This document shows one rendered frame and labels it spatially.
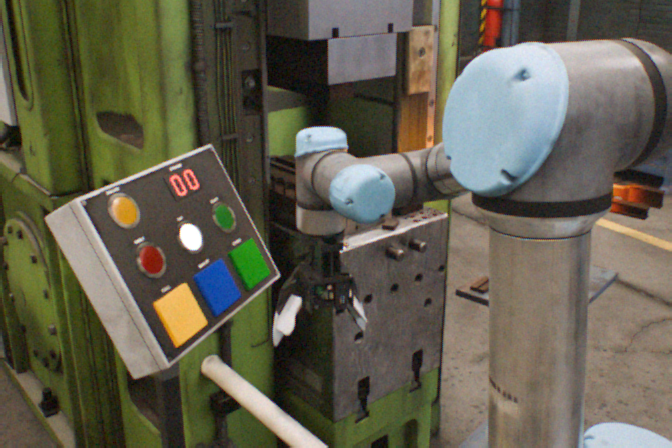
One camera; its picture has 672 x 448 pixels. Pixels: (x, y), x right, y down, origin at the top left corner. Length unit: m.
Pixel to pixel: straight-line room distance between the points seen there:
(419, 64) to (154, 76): 0.72
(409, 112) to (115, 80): 0.75
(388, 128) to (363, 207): 0.99
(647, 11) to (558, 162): 9.58
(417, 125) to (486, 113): 1.34
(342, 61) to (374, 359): 0.73
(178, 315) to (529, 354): 0.62
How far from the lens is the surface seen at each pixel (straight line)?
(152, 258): 1.09
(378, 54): 1.56
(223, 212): 1.24
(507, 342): 0.63
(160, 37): 1.41
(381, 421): 1.87
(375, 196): 0.89
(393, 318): 1.73
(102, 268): 1.06
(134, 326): 1.07
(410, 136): 1.88
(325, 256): 1.04
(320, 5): 1.44
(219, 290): 1.16
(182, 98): 1.44
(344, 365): 1.67
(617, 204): 1.84
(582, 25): 10.68
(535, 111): 0.53
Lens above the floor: 1.53
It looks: 19 degrees down
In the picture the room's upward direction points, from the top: straight up
